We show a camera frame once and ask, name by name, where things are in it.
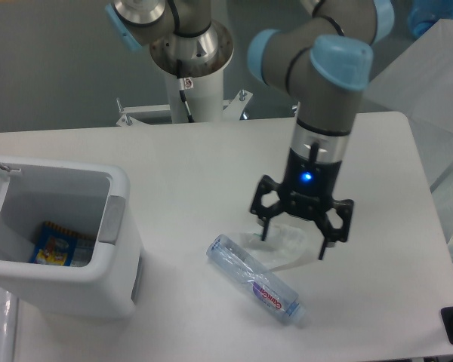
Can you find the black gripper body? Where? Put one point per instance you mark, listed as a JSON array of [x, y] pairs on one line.
[[307, 187]]

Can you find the white trash can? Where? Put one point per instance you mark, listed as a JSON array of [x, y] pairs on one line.
[[92, 199]]

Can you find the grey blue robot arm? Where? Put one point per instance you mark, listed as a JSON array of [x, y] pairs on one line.
[[324, 65]]

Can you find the crumpled clear plastic wrapper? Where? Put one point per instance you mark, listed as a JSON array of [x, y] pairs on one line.
[[285, 247]]

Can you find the clear plastic water bottle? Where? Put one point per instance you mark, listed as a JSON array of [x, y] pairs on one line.
[[279, 299]]

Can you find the translucent plastic cover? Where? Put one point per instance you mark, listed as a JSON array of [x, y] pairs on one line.
[[419, 84]]

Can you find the blue water jug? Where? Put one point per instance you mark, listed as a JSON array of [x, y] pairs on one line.
[[425, 13]]

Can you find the blue snack packet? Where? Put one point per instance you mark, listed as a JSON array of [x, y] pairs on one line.
[[59, 246]]

